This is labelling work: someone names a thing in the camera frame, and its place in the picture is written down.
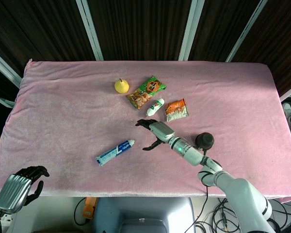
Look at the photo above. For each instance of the right silver and black robot hand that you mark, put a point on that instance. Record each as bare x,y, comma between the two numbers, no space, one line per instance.
162,131

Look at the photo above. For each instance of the left silver and black robot hand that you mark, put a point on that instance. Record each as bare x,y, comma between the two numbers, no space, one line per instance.
13,189

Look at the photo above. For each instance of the black round container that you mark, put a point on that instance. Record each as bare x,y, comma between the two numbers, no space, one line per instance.
204,138

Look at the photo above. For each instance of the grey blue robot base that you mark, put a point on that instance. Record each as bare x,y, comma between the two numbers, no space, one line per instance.
143,211

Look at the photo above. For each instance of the small white drink bottle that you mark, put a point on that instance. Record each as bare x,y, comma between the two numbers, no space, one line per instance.
154,107

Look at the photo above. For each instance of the orange and silver snack packet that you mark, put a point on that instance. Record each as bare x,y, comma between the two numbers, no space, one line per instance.
177,110

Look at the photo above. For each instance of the green rice cracker bag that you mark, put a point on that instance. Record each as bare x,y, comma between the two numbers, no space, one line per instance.
145,93

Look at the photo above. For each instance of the blue and white toothpaste tube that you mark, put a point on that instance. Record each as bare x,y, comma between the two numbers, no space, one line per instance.
114,153

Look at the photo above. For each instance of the yellow pear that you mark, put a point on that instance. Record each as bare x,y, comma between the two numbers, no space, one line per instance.
122,86

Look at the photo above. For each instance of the orange power strip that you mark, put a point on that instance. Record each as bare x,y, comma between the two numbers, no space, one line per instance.
89,208

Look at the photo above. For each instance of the pink plush table cloth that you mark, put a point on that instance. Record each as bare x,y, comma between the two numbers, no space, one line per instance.
63,116

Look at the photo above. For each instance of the white shoe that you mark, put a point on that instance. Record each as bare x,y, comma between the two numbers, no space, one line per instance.
288,111

